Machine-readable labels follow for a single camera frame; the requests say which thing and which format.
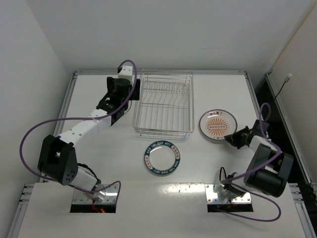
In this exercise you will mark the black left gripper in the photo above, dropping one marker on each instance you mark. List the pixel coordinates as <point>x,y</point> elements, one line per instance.
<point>135,89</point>

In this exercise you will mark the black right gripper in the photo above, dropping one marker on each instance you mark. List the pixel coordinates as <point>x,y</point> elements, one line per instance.
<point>242,136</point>

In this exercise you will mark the orange sunburst plate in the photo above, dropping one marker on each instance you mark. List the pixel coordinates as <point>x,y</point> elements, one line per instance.
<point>216,124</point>

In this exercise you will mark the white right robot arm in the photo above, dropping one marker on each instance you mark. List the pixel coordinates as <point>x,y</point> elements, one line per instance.
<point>269,168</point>

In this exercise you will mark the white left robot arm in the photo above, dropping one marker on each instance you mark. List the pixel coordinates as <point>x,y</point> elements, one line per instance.
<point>58,158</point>

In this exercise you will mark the teal rimmed text plate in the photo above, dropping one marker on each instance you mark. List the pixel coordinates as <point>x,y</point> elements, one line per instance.
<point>162,158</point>

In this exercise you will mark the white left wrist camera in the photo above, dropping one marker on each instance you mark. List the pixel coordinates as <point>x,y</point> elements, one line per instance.
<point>125,72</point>

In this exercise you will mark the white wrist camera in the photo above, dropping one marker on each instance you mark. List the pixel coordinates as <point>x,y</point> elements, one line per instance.
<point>256,141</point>
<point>125,72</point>

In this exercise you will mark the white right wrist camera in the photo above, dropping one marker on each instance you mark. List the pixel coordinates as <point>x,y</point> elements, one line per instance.
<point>256,141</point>

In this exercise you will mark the silver wire dish rack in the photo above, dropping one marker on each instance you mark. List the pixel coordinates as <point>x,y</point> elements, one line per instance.
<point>166,105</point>

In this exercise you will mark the aluminium table frame rail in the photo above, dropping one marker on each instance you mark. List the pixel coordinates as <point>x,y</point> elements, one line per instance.
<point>116,152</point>

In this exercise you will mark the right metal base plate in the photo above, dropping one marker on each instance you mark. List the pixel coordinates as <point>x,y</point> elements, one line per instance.
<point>216,195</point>

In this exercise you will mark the metal base plate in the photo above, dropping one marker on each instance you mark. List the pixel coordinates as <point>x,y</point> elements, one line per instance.
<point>216,195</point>
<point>107,196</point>

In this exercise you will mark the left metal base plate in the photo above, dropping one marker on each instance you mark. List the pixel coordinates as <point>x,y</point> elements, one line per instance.
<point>107,196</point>

